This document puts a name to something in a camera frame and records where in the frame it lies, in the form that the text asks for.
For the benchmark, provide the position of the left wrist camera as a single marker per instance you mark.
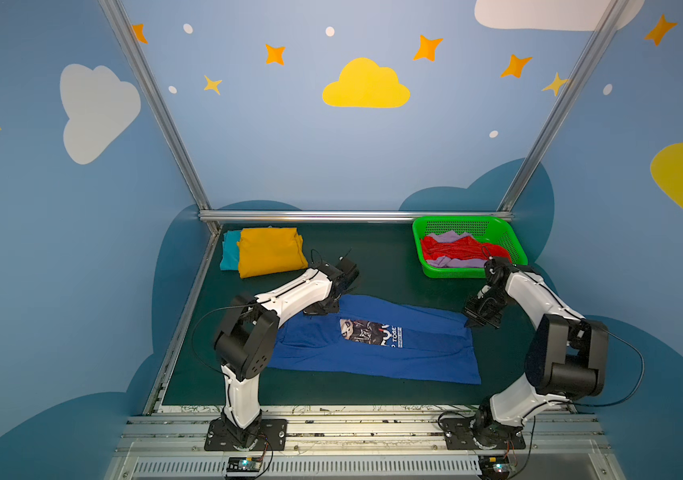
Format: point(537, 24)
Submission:
point(348, 270)

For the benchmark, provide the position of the folded teal t-shirt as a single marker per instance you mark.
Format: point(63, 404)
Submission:
point(230, 251)

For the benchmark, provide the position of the lilac t-shirt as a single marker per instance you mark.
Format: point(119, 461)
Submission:
point(453, 250)

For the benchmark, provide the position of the right diagonal aluminium post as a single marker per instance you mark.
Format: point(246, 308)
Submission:
point(591, 55)

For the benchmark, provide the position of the green plastic laundry basket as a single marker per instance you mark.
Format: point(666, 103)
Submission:
point(483, 228)

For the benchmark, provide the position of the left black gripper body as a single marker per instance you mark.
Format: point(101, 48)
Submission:
point(329, 298)

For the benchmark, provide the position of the diagonal aluminium post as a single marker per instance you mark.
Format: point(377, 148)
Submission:
point(118, 20)
point(591, 55)

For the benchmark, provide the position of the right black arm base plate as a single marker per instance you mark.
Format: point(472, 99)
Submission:
point(460, 434)

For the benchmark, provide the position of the left diagonal aluminium post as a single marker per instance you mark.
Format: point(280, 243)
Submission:
point(118, 20)

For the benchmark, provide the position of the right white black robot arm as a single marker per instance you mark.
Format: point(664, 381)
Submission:
point(566, 361)

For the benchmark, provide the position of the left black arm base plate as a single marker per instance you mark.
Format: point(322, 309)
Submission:
point(223, 435)

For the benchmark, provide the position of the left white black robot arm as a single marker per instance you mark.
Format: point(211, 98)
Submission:
point(246, 335)

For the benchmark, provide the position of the aluminium front rail frame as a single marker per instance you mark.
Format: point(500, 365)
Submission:
point(361, 442)

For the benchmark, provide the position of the folded yellow t-shirt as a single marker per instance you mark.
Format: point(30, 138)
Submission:
point(264, 251)

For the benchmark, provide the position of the back horizontal aluminium bar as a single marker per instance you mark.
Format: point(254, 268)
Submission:
point(276, 216)

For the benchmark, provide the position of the left green circuit board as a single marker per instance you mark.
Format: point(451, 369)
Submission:
point(248, 466)

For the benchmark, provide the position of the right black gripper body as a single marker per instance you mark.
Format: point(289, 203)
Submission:
point(482, 308)

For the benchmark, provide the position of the blue printed t-shirt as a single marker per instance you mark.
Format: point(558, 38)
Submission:
point(371, 336)

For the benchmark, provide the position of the green circuit board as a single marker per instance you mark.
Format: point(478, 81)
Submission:
point(494, 468)
point(248, 466)

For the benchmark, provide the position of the red t-shirt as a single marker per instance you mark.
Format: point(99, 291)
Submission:
point(494, 251)

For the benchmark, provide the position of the right green circuit board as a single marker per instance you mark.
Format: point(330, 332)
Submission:
point(494, 468)

